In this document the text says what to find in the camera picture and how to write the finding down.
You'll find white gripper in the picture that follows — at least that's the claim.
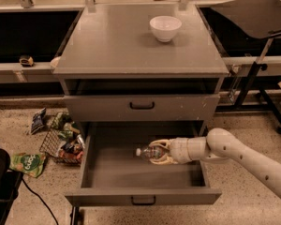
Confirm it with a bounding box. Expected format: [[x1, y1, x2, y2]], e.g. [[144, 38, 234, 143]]
[[149, 137, 208, 165]]

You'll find clear plastic water bottle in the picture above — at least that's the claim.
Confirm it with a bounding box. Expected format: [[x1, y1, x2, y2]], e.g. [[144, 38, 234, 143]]
[[136, 146, 167, 160]]

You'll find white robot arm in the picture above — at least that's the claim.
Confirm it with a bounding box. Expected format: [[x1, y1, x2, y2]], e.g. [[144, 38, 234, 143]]
[[149, 128, 281, 199]]

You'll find open grey middle drawer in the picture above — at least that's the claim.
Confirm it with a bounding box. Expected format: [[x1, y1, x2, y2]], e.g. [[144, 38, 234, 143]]
[[66, 121, 221, 207]]

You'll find grey drawer cabinet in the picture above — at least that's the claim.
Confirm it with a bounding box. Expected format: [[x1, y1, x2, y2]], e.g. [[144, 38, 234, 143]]
[[54, 4, 228, 135]]

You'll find closed grey top drawer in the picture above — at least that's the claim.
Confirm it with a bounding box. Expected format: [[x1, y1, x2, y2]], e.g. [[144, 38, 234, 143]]
[[64, 95, 219, 122]]

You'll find red snack packet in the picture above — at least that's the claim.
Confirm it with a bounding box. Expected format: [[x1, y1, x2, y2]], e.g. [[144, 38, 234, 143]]
[[58, 149, 83, 164]]

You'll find green snack packet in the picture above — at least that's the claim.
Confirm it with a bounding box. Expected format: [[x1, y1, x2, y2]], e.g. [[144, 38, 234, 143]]
[[51, 112, 72, 130]]

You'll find white ceramic bowl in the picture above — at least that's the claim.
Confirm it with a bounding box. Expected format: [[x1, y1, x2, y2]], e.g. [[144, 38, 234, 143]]
[[149, 16, 182, 42]]

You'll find dark blue snack bag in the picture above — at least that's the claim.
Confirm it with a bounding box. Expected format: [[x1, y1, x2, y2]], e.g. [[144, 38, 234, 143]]
[[31, 108, 47, 134]]

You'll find green snack bag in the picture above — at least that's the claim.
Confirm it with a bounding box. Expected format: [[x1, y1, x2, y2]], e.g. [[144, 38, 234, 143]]
[[9, 153, 46, 178]]

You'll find black tray stand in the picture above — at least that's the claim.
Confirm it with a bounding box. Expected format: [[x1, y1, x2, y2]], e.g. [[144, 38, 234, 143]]
[[202, 0, 281, 134]]

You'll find black wire basket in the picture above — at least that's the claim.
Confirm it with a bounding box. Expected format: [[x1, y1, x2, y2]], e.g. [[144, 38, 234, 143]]
[[39, 128, 83, 164]]

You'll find black cable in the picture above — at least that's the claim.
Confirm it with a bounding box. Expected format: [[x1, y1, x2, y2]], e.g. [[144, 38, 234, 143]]
[[21, 177, 60, 225]]

